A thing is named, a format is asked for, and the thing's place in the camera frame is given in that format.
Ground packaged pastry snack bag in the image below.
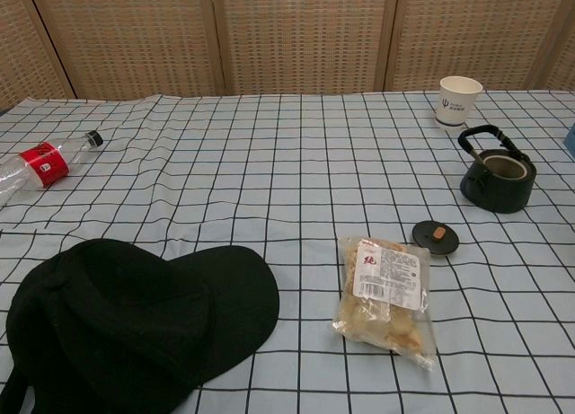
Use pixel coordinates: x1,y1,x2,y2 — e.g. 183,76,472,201
332,235,438,373

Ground blue checkered tablecloth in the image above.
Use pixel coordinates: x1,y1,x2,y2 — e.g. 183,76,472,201
0,88,575,414

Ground woven bamboo folding screen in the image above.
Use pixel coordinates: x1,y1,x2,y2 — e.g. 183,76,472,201
0,0,575,111

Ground white paper cup blue logo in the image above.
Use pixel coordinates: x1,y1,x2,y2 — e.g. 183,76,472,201
433,75,483,131

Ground clear plastic bottle red label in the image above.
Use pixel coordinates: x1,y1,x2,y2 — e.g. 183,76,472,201
0,129,105,191

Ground black cast iron teapot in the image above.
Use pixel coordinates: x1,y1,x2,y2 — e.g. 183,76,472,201
457,124,537,214

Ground black baseball cap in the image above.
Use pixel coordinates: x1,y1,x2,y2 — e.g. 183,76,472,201
5,238,280,414

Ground small black teapot lid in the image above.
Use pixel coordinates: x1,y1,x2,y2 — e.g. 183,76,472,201
412,220,461,256

